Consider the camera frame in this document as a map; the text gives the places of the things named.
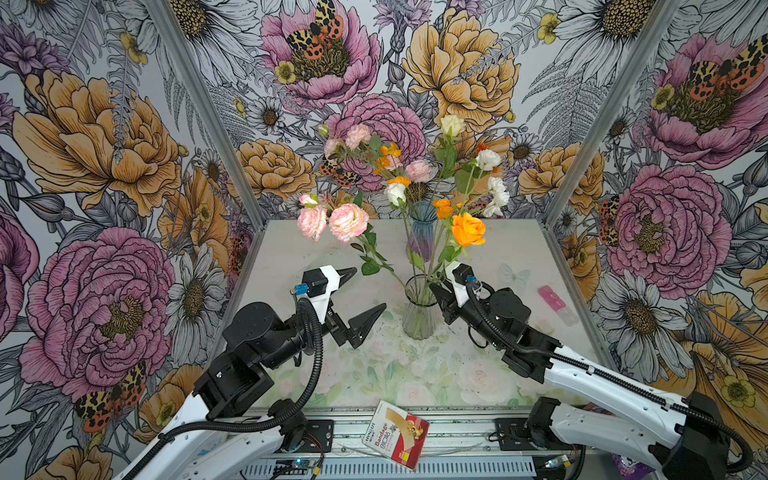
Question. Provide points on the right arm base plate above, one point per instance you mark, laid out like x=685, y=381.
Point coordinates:
x=511, y=434

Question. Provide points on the aluminium frame post right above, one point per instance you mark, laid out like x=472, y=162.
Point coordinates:
x=650, y=37

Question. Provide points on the purple candy bag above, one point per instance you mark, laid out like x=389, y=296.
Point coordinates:
x=630, y=469

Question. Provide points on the white small flower stem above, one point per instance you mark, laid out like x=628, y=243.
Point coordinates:
x=487, y=194

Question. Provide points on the single orange rose stem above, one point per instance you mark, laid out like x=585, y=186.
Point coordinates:
x=457, y=232

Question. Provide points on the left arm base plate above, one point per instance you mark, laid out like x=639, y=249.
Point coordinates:
x=318, y=436

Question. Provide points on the red white bandage box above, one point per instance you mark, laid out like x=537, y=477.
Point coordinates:
x=397, y=434

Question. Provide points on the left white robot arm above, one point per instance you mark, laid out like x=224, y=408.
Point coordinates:
x=179, y=443

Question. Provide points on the cream white rose stem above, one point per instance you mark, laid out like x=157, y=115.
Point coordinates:
x=452, y=126

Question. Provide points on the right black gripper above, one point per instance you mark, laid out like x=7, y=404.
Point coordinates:
x=446, y=298

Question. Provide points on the single white bud stem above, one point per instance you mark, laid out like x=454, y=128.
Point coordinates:
x=396, y=194

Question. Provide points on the aluminium frame post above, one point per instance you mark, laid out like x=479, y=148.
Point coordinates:
x=189, y=74
x=650, y=37

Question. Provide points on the purple blue glass vase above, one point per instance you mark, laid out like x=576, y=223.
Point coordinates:
x=423, y=218

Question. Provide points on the pink rose flower stem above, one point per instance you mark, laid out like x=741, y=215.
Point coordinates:
x=348, y=160

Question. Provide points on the yellow poppy flower stem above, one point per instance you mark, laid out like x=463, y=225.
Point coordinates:
x=389, y=163

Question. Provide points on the clear glass vase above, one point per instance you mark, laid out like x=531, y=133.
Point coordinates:
x=421, y=314

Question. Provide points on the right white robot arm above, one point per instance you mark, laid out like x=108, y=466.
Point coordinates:
x=678, y=437

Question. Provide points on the green circuit board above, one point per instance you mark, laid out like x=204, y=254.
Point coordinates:
x=300, y=466

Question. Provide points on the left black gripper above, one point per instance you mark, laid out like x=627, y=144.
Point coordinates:
x=362, y=323

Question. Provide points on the pink carnation pair stem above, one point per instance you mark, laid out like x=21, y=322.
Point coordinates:
x=416, y=178

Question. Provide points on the aluminium frame post left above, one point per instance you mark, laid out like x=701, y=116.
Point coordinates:
x=189, y=74

